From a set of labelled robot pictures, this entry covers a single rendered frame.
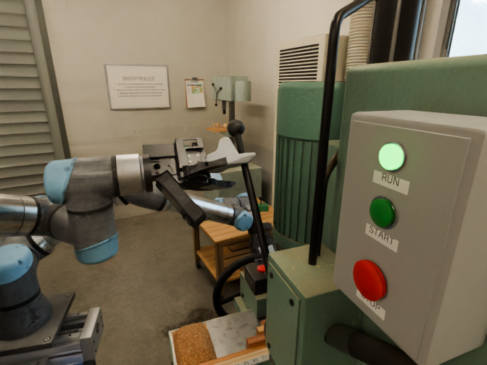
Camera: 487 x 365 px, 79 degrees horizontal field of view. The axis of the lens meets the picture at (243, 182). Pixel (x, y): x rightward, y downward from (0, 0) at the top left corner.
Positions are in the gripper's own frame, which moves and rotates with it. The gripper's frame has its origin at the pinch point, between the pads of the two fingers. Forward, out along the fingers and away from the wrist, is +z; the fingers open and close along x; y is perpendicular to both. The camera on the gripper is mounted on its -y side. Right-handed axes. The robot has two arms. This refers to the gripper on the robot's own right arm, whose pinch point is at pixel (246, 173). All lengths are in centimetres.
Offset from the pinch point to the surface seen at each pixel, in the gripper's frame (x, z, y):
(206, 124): 256, 63, 168
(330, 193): -17.7, 5.2, -11.3
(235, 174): 203, 68, 77
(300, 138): -15.5, 4.6, -0.8
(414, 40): -32.9, 13.2, 2.7
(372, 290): -34.2, -5.9, -23.1
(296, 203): -7.9, 5.0, -9.6
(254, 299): 27.9, 4.8, -25.8
